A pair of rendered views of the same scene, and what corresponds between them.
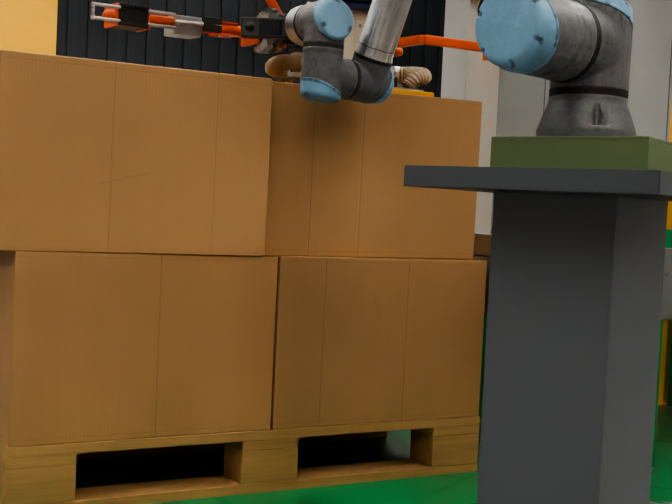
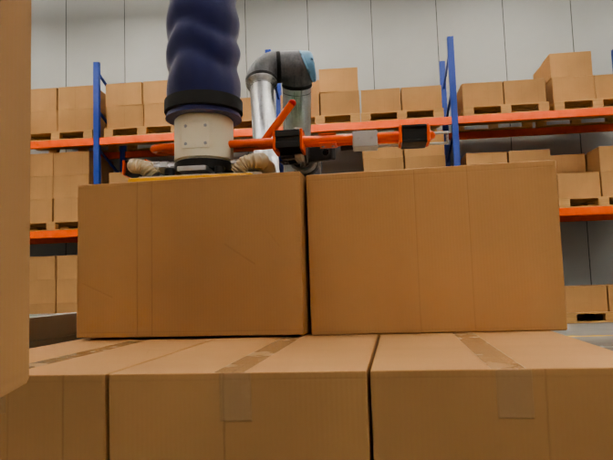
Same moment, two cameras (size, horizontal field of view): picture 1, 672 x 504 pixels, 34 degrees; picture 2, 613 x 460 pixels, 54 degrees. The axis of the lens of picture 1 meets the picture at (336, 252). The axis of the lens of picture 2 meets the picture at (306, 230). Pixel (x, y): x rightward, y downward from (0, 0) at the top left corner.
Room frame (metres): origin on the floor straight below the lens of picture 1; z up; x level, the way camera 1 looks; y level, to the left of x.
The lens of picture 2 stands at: (4.03, 1.29, 0.67)
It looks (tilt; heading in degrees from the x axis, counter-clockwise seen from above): 5 degrees up; 218
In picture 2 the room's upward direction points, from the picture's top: 2 degrees counter-clockwise
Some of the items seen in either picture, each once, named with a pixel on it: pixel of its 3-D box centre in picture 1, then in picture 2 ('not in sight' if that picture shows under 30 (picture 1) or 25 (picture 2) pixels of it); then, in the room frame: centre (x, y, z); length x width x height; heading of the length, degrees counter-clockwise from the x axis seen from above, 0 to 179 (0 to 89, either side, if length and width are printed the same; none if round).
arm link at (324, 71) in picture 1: (325, 73); not in sight; (2.46, 0.04, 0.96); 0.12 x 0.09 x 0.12; 134
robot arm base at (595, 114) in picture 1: (586, 116); not in sight; (2.15, -0.47, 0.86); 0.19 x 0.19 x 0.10
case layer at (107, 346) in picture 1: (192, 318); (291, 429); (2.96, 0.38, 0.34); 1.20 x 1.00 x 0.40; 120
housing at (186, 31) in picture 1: (182, 27); (365, 141); (2.61, 0.38, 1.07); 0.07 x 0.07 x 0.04; 32
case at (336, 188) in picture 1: (337, 173); (212, 259); (2.85, 0.01, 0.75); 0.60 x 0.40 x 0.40; 118
